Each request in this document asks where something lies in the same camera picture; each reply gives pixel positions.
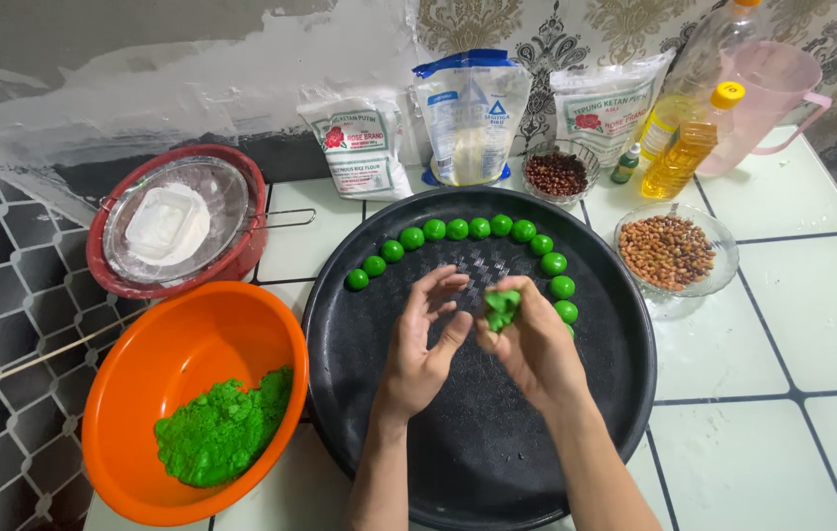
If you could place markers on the person's left hand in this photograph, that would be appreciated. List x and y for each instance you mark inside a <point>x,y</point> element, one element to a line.
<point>412,361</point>

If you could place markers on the person's right hand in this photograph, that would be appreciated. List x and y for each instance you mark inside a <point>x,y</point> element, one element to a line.
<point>536,350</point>

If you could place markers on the green dough piece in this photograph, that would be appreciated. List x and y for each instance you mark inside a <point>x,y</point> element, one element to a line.
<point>501,308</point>

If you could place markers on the black round tray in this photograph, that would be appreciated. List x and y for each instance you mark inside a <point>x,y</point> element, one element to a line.
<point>477,450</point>

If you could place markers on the row of green dough balls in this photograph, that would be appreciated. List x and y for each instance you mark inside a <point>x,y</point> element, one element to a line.
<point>457,228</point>

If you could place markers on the light brown peanuts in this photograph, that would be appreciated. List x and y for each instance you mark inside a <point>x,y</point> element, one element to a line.
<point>666,251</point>

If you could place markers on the dark red peanuts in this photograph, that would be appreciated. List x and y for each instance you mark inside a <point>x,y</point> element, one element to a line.
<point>556,174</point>

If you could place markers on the small glass bowl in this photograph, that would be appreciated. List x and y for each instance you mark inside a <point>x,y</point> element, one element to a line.
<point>588,158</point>

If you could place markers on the red plastic bowl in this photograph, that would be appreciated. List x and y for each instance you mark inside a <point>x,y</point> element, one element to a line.
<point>241,258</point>

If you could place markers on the small green-capped bottle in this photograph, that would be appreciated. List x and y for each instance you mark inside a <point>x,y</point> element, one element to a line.
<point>626,166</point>

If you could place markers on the crumbly green dough heap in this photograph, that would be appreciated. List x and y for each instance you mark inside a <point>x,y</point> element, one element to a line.
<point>219,431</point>

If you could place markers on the wide glass bowl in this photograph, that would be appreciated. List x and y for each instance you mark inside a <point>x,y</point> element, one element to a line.
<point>725,251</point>

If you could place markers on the small white rice flour bag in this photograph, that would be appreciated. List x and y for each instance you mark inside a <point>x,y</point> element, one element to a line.
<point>359,151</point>

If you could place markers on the blue-topped clear flour bag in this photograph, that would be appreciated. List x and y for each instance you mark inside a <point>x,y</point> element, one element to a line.
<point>470,122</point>

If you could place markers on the yellow-capped oil bottle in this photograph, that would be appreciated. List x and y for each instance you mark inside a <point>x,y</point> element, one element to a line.
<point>680,158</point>

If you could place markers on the orange plastic bowl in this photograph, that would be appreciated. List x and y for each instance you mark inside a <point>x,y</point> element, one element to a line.
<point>168,354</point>

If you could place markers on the large white rice flour bag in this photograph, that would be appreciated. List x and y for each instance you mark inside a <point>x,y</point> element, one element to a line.
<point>606,110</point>

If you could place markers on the white flour heap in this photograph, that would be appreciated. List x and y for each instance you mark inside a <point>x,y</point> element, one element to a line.
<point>193,240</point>

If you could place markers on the metal mesh sieve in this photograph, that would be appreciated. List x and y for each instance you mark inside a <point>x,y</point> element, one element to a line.
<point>223,184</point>

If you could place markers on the white plastic container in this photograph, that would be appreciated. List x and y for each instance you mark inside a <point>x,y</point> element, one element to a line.
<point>159,219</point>

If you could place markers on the pink plastic jug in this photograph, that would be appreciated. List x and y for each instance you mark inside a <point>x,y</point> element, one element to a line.
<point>772,96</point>

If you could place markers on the large orange-capped oil bottle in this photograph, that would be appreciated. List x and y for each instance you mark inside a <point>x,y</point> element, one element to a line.
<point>710,44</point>

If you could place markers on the thin wooden stick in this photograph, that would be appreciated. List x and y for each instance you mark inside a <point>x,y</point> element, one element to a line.
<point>42,358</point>

